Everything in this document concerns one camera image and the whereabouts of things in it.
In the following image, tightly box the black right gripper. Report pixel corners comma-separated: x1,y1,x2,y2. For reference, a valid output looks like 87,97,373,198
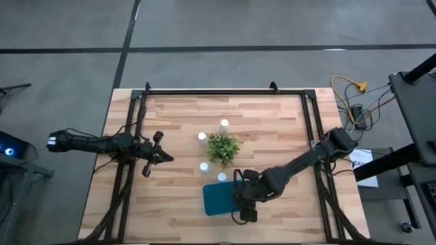
233,169,270,223

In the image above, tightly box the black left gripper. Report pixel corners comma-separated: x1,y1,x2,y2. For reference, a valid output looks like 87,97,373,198
139,130,175,178

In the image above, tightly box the teal plastic basket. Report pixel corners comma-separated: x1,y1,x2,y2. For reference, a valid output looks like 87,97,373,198
202,180,243,216

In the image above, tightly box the green plant in white pot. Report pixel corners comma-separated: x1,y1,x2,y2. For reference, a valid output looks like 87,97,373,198
205,131,242,170

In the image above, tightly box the white printed paper sheet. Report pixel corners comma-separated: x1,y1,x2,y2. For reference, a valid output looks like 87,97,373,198
349,148,379,189

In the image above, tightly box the grey metal stand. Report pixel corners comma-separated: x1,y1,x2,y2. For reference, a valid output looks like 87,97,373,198
0,154,55,245

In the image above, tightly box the black power strip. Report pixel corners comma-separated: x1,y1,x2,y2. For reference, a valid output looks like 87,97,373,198
352,104,368,130

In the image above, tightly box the black computer with blue light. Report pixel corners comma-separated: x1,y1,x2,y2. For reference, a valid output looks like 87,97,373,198
0,131,37,163

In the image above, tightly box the black tripod leg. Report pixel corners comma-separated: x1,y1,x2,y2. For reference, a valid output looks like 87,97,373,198
0,82,32,115

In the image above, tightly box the black desk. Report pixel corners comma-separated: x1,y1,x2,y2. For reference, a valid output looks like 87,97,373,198
353,70,436,245

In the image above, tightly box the black pole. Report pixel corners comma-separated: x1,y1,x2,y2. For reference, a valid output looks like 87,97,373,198
403,52,436,84

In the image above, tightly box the black aluminium table frame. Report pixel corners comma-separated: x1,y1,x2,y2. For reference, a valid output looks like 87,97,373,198
78,81,367,244

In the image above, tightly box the yellow extension cord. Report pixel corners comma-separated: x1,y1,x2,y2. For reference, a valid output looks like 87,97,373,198
330,75,396,126

